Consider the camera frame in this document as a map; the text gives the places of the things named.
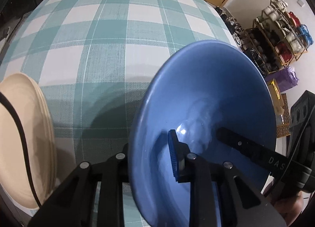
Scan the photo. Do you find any cream plate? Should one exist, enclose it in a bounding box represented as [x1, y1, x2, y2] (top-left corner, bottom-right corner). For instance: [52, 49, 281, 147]
[1, 72, 57, 209]

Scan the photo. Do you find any black cable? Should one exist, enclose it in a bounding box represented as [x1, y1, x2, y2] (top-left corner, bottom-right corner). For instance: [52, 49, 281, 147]
[0, 92, 43, 209]

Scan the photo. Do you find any person right hand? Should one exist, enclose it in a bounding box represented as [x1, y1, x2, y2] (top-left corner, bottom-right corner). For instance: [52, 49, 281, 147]
[273, 191, 304, 226]

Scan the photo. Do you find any teal checked tablecloth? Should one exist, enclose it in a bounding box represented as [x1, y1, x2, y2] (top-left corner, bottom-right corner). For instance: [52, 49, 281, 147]
[0, 0, 239, 227]

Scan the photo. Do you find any cardboard box on floor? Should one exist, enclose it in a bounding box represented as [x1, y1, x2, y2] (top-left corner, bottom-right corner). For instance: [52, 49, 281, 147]
[267, 79, 284, 115]

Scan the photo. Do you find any purple bag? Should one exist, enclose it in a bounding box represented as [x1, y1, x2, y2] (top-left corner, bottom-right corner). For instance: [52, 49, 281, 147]
[264, 66, 299, 92]

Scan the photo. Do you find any shoe rack with shoes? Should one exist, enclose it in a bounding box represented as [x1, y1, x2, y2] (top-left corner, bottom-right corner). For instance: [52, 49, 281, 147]
[242, 0, 314, 77]

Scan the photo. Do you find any blue bowl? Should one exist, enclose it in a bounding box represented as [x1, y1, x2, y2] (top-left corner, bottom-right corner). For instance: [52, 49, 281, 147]
[128, 40, 276, 226]

